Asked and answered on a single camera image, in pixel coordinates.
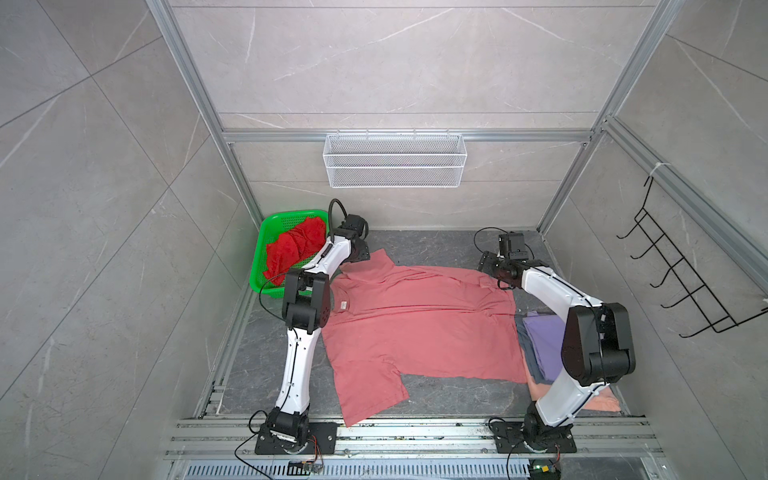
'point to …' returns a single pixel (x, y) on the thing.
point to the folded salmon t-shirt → (606, 401)
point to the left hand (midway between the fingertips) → (355, 248)
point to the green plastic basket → (270, 226)
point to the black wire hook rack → (677, 262)
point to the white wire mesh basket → (389, 161)
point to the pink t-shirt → (386, 321)
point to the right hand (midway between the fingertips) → (488, 261)
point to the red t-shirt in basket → (291, 247)
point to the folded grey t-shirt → (531, 354)
